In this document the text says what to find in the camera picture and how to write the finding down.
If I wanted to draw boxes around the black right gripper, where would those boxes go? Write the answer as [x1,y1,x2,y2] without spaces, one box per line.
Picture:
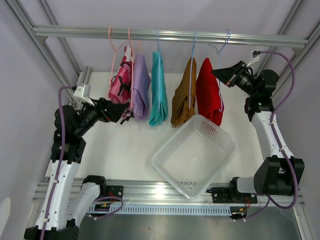
[211,60,259,98]

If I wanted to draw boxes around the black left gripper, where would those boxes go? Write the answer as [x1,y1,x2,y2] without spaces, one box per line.
[74,96,127,137]

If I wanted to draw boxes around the red trousers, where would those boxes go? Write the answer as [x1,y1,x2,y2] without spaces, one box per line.
[196,57,224,126]

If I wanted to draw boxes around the blue wire hanger brown trousers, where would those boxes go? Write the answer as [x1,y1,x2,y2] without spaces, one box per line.
[188,30,198,110]

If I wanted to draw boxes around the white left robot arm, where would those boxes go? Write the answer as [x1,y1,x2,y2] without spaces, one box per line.
[24,97,129,240]

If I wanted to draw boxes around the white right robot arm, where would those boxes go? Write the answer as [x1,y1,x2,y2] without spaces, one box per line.
[211,61,305,209]

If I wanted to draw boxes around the white plastic mesh basket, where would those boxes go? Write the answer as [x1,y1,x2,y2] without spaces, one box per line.
[151,114,239,200]

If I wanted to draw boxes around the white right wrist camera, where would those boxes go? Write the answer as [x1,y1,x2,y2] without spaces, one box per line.
[246,49,260,67]

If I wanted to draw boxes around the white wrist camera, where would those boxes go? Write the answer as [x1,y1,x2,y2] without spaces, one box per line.
[73,84,95,106]
[246,49,260,67]

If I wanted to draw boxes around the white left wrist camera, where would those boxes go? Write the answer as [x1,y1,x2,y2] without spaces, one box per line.
[73,84,95,106]

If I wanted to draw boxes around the left aluminium frame struts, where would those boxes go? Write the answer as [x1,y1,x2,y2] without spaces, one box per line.
[4,0,92,87]

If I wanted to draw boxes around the aluminium frame struts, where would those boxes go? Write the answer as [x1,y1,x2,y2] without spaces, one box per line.
[4,0,92,87]
[259,0,320,101]

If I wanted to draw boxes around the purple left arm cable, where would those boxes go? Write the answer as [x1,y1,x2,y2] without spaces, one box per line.
[39,86,124,240]

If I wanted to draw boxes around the pink wire hanger camouflage trousers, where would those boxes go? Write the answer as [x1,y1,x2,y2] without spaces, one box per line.
[107,26,129,101]

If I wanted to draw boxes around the right aluminium frame struts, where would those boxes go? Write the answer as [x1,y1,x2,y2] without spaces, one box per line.
[259,0,320,101]

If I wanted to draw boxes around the blue wire hanger teal trousers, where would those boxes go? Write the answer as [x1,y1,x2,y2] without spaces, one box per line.
[156,28,161,111]

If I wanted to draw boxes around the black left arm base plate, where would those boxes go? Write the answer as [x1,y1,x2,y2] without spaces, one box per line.
[100,185,124,199]

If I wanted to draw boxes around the aluminium hanging rail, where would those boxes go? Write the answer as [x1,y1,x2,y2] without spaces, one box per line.
[32,24,309,50]

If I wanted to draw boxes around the pink wire hanger lilac trousers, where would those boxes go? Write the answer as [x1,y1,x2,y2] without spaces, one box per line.
[128,27,135,112]

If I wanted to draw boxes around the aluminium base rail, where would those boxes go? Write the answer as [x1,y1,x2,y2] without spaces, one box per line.
[31,178,293,207]

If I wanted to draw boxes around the white slotted cable duct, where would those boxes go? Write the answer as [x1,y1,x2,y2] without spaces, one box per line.
[89,203,232,216]

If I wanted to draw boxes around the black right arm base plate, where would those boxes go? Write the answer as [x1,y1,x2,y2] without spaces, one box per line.
[206,187,258,204]

